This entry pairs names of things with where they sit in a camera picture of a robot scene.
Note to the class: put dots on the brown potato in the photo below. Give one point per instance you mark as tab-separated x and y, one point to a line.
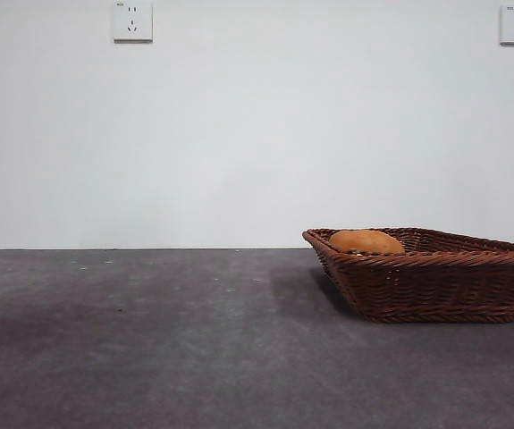
364	241

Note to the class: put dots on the brown wicker basket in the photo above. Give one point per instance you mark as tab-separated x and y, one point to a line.
435	290

